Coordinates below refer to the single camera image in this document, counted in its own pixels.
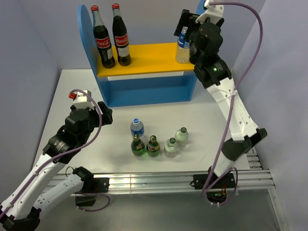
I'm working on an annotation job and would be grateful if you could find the green perrier bottle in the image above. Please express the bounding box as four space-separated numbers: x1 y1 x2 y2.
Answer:
146 135 160 158
131 134 145 157

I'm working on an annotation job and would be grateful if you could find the aluminium front rail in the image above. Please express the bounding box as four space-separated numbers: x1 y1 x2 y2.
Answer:
40 169 275 196

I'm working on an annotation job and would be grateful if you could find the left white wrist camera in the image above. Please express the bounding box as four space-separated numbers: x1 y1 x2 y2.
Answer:
68 92 94 111

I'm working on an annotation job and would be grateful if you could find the clear glass bottle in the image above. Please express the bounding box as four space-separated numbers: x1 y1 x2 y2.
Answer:
164 137 178 158
175 127 189 148

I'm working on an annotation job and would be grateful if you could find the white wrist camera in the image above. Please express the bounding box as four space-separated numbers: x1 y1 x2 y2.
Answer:
68 92 94 111
195 0 224 24

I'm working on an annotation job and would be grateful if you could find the blue and yellow shelf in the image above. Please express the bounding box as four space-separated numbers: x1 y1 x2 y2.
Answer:
77 5 197 107

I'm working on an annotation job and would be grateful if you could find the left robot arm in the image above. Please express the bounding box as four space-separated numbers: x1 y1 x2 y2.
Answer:
0 102 113 231

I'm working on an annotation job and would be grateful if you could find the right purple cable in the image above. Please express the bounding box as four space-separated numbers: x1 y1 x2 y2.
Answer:
201 0 263 209

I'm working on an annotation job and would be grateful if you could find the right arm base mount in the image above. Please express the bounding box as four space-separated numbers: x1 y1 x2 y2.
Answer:
190 171 238 207

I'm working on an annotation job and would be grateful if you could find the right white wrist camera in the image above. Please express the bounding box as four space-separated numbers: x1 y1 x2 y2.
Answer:
195 0 224 24

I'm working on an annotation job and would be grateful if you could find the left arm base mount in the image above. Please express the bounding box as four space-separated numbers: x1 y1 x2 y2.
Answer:
75 178 109 208

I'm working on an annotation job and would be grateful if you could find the right cola glass bottle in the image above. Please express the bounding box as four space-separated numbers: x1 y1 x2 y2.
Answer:
112 3 131 66

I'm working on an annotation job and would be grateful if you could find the cola glass bottle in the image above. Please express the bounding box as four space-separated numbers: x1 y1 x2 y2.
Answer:
91 5 115 69
112 3 131 66

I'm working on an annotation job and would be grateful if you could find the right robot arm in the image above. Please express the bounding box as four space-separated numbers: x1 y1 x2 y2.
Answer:
174 10 267 188

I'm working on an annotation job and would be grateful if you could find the purple cable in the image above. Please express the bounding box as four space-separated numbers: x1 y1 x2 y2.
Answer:
201 0 263 209
0 89 111 217

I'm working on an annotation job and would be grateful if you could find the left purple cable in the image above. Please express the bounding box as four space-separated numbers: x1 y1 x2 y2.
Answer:
0 89 111 217

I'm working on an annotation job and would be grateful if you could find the Pocari Sweat bottle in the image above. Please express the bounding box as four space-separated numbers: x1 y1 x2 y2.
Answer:
175 26 190 64
130 118 144 137

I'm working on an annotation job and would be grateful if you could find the aluminium side rail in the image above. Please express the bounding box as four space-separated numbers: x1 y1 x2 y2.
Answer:
245 146 289 231

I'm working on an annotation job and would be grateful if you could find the left cola glass bottle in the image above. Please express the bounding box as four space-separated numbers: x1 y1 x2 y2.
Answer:
91 5 115 69

